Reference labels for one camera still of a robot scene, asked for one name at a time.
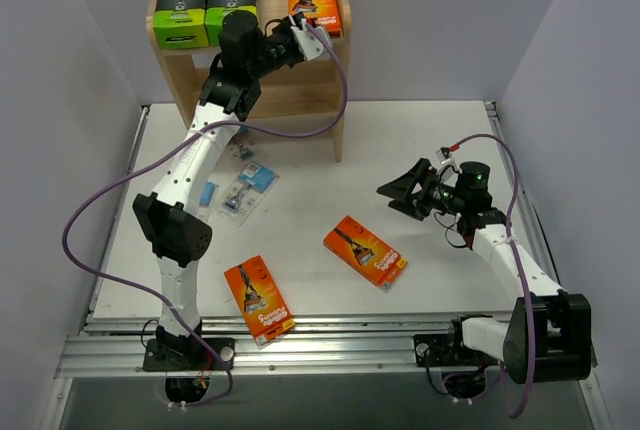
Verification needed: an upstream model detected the orange Fusion box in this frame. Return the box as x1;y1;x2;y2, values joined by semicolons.
288;0;342;38
224;256;295;347
323;215;407;291

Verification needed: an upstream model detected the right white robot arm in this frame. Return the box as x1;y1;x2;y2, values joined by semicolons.
377;159;592;384

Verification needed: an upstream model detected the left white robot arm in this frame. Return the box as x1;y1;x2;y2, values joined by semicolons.
133;11;323;355

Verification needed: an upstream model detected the wooden two-tier shelf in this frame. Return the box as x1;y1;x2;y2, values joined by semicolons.
144;0;352;164

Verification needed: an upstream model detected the blue razor blister under shelf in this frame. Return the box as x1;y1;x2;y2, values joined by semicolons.
226;127;261;162

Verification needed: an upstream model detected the blue razor blister middle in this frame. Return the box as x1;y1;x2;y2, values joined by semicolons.
216;161;279;226

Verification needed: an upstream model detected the blue razor blister left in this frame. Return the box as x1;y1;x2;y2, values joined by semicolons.
198;181;219;208

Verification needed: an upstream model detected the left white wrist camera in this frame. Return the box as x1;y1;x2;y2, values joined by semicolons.
289;15;333;61

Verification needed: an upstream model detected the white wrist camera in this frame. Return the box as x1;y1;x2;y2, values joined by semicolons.
436;146;458;172
289;15;333;61

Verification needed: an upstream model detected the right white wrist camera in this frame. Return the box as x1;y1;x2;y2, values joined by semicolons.
436;146;458;172

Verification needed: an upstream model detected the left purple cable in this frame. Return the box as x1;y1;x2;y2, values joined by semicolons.
61;24;349;407

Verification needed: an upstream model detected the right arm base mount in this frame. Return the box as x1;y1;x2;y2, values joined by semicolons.
412;333;498;368

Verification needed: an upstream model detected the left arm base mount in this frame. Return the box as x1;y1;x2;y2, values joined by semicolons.
142;337;236;372

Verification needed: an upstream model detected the aluminium frame rail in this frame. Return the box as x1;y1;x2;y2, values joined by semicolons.
54;312;597;379

